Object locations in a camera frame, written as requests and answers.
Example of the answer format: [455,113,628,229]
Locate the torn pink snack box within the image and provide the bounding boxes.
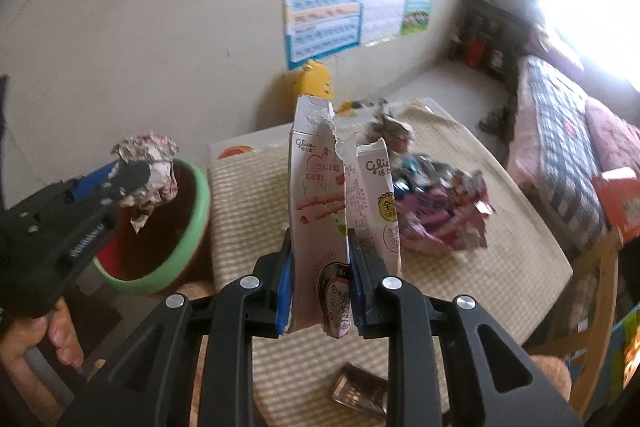
[286,94,403,340]

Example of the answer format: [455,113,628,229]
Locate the yellow bear-shaped stool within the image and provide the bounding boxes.
[282,59,337,108]

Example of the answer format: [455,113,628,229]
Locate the orange cardboard box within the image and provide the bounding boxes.
[592,169,640,243]

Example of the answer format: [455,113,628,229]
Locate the crumpled blue and silver wrapper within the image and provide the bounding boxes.
[392,152,451,198]

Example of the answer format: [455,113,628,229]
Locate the checked bed blanket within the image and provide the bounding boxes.
[507,54,608,253]

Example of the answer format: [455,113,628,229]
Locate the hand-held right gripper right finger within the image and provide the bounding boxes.
[346,229,586,427]

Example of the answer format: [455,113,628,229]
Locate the dark silver foil packet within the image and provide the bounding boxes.
[327,362,390,420]

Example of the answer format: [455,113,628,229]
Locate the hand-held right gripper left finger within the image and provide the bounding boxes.
[59,229,296,427]

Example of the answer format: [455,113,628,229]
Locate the crumpled grey printed wrapper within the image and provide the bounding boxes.
[425,157,483,195]

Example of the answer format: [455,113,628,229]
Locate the pink snack packet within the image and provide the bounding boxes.
[400,172,496,255]

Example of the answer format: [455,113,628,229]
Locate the dark shoes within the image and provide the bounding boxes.
[477,107,516,135]

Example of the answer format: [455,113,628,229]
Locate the red bin with green rim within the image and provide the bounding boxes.
[92,157,212,295]

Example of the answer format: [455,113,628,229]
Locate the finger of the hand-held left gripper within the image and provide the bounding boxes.
[62,159,126,202]
[100,163,152,210]

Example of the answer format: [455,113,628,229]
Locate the person's left hand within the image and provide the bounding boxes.
[0,297,86,408]

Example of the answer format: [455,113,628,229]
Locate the pink pillow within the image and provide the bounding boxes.
[585,99,640,178]

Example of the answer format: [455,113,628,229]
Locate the green checked tablecloth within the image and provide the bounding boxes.
[207,99,573,427]

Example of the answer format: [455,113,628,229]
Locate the wooden chair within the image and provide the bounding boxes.
[520,227,632,413]

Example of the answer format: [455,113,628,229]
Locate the pink printed paper ball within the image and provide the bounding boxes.
[111,133,181,235]

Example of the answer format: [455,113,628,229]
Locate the dark storage shelf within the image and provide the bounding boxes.
[447,0,531,82]

